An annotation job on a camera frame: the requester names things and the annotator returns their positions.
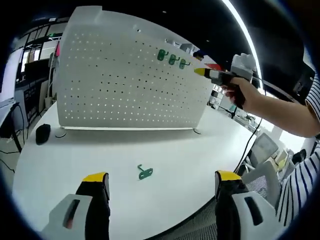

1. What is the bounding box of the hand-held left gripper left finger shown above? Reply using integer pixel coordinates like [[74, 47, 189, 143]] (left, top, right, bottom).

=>
[[41, 171, 111, 240]]

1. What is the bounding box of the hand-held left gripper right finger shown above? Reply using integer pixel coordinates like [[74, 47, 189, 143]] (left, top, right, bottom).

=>
[[214, 169, 288, 240]]

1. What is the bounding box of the green hook assembly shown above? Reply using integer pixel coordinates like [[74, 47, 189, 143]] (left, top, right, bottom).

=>
[[168, 53, 180, 66], [179, 58, 192, 70], [136, 164, 154, 180], [156, 49, 169, 62]]

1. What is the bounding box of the white perforated mounting plate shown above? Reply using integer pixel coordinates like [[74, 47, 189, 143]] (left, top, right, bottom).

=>
[[56, 5, 215, 136]]

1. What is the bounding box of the person's right hand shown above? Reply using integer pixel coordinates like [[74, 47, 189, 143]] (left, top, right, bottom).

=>
[[221, 76, 251, 111]]

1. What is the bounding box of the orange box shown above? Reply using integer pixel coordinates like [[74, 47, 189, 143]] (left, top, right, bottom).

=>
[[203, 63, 223, 72]]

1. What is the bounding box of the ceiling light strip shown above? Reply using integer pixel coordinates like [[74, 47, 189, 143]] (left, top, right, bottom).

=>
[[222, 0, 266, 96]]

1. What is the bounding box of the grey mesh office chair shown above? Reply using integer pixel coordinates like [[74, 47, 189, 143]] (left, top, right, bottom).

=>
[[159, 161, 282, 240], [248, 132, 280, 166]]

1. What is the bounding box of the person's arm, striped sleeve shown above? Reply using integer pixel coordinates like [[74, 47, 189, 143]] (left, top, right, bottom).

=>
[[274, 74, 320, 227]]

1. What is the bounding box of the black computer mouse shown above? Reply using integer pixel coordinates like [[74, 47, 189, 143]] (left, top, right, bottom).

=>
[[35, 123, 52, 146]]

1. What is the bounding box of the black shelving unit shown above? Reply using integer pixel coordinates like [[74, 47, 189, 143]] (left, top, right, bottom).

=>
[[14, 22, 63, 118]]

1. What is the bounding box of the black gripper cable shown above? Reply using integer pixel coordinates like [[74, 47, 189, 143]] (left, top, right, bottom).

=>
[[233, 74, 266, 176]]

